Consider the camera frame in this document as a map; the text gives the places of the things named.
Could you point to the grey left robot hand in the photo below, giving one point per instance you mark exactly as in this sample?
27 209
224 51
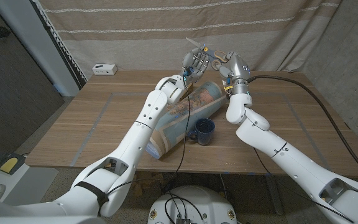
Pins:
196 63

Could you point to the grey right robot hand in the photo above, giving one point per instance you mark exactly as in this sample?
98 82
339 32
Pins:
238 70

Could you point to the grey orange scissors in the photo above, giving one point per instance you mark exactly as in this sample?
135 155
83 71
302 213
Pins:
194 43

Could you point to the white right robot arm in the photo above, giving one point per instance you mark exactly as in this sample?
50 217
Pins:
291 161

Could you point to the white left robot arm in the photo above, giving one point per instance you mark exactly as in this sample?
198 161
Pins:
135 137

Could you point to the rolled world map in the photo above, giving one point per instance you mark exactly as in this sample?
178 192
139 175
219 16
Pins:
204 99

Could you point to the brown paper bag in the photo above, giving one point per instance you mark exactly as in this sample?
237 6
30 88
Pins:
190 87

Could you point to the dark blue mug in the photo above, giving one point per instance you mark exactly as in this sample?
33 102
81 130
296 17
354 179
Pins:
204 132

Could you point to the white power strip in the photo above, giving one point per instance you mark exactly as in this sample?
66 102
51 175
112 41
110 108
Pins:
104 69

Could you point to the beige striped curtain backdrop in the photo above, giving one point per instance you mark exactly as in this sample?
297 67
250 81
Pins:
104 40

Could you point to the cardboard scraps pile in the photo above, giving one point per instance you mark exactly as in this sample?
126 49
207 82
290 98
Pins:
151 180

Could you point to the white table leg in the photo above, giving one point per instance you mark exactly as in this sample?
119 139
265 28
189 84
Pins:
273 196

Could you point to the black triangle-patterned trim strip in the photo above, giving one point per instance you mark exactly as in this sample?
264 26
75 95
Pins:
61 46

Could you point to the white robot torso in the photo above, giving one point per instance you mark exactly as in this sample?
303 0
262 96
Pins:
194 202

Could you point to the dark textured door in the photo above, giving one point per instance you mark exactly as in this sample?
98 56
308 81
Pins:
8 93

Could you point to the white door frame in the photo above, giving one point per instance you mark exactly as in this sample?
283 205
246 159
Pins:
33 40

